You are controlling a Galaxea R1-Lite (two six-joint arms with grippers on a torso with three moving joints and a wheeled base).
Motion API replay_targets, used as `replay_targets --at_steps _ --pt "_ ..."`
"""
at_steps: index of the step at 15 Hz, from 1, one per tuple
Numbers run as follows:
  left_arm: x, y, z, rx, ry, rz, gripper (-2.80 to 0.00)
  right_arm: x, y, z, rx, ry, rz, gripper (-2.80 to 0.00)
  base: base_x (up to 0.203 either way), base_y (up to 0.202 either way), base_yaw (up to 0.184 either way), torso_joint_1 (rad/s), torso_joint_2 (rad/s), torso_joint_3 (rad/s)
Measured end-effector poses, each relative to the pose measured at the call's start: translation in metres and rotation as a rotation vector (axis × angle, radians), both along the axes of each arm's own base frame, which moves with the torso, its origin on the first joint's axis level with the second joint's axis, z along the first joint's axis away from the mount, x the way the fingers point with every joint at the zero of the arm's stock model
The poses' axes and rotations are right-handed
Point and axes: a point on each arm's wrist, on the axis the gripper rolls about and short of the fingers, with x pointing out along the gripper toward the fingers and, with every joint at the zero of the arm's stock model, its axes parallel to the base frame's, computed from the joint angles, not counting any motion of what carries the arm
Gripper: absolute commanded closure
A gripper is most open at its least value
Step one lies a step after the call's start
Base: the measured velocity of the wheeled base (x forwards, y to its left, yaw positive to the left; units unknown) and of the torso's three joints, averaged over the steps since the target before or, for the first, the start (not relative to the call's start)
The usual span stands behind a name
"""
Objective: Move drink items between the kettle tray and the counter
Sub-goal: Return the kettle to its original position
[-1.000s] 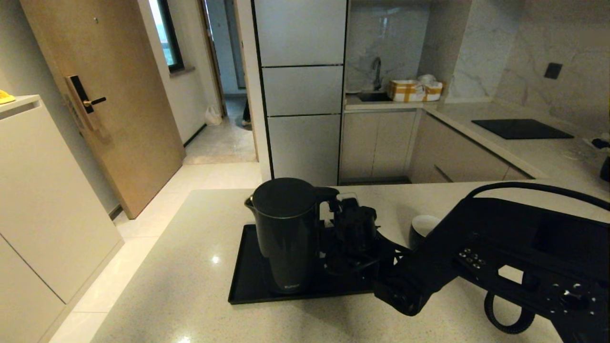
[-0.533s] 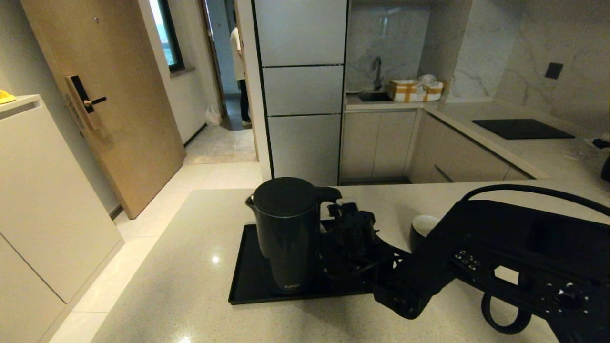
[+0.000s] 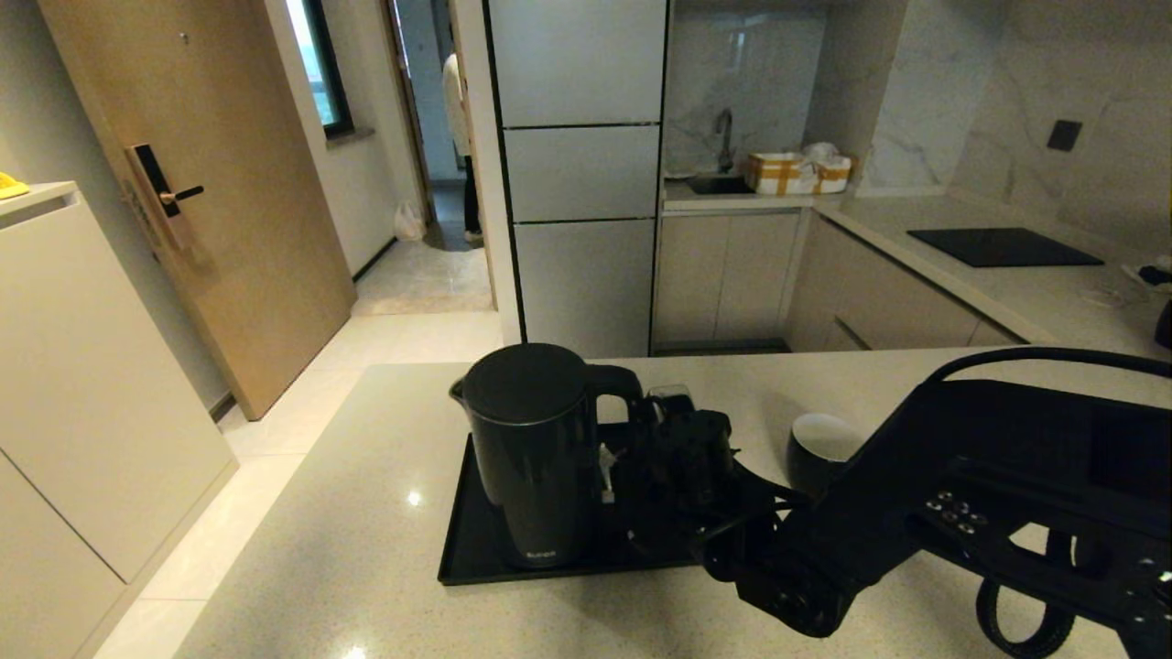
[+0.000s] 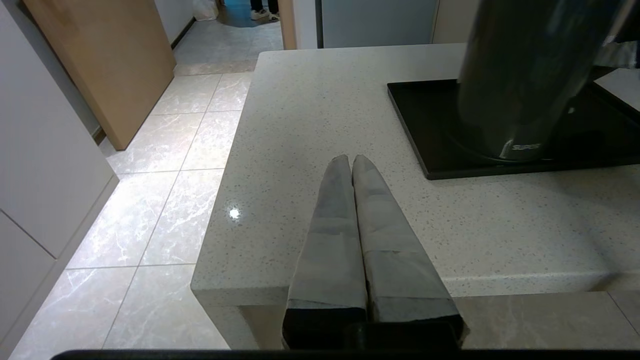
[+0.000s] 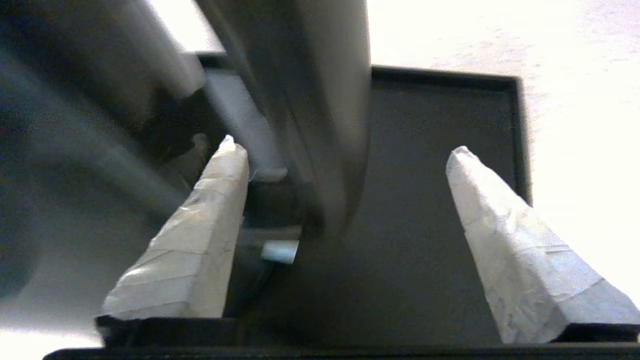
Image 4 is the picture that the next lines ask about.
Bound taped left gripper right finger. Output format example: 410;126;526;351
351;154;469;348

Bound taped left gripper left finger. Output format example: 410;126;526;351
282;154;368;348

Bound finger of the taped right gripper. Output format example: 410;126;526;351
594;41;640;69

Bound black electric kettle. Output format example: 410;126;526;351
456;0;627;162

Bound black rectangular serving tray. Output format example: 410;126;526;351
387;67;640;181

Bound beige kitchen counter cabinets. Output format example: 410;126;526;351
432;0;478;45

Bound silver refrigerator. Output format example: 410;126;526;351
317;0;440;49

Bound person in smiley white t-shirt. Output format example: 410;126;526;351
249;0;281;22

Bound white plastic bag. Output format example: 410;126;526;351
192;0;221;22

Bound light wooden door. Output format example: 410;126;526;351
22;0;177;151

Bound white storage cabinet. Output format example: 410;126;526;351
0;0;120;351

